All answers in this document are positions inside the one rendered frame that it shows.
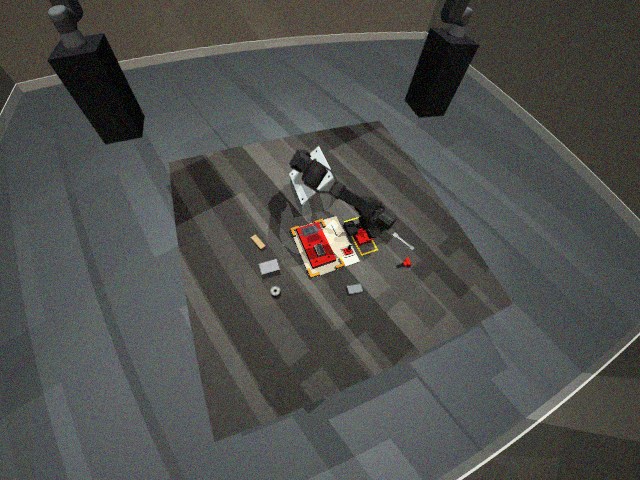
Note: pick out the tan rectangular block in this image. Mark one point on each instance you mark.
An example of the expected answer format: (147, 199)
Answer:
(258, 242)

